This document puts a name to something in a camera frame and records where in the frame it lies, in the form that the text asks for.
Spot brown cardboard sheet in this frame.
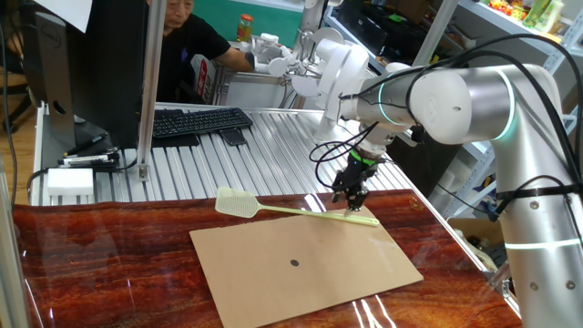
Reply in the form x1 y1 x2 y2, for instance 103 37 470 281
189 205 424 328

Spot black computer keyboard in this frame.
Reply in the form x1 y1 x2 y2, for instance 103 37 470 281
151 107 254 140

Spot black flat pad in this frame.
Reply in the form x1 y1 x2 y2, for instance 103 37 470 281
151 133 201 149

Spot pale yellow bottle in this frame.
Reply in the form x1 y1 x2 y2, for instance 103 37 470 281
544 0 566 33

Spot open brown cardboard box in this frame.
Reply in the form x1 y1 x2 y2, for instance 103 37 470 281
448 217 506 274

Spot white storage shelf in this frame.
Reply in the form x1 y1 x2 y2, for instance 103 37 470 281
427 0 583 220

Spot white paper sheet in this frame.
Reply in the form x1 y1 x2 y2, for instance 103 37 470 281
32 0 95 34

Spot white marker pen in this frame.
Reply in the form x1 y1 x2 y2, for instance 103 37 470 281
56 153 121 168

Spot aluminium equipment case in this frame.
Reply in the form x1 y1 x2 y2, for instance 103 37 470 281
212 63 295 109

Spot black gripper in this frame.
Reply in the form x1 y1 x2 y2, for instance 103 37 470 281
331 159 371 218

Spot glass jar with orange lid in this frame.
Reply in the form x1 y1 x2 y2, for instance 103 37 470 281
235 13 255 44

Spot pale green plastic flyswatter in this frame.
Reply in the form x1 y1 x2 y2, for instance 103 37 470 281
214 185 381 228

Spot black computer monitor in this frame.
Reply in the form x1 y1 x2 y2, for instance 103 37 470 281
20 0 150 150

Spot green drink bottle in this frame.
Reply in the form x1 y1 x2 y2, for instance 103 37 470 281
522 0 550 29

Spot black machine housing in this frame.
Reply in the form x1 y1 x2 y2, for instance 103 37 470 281
336 0 441 63

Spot thin black power cable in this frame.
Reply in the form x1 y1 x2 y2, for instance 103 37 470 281
26 157 138 205

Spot black cable strap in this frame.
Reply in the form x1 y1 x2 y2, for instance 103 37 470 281
496 183 583 200

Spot green mounting ring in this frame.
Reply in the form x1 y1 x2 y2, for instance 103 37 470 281
348 149 380 168

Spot white rectangular box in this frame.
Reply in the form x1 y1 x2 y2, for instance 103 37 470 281
46 167 96 198

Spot grey metal column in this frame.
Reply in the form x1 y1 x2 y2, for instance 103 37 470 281
293 0 329 60

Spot person's bare forearm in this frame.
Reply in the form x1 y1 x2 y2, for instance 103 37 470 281
212 45 250 73

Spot black marker pen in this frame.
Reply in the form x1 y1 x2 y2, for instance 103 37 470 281
62 131 110 159

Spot glossy wood-grain table mat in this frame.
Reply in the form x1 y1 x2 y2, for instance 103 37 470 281
12 189 524 328

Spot person in black shirt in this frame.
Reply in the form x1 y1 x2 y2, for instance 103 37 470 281
154 0 232 105

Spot colourful snack packs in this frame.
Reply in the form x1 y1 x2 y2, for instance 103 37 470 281
489 0 525 20

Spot aluminium frame post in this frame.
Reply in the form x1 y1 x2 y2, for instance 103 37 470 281
0 154 31 328
412 0 459 67
136 0 169 182

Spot red and white carton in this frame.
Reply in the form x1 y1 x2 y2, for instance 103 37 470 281
189 53 219 106

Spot black smartphone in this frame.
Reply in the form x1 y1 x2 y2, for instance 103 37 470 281
218 128 249 147

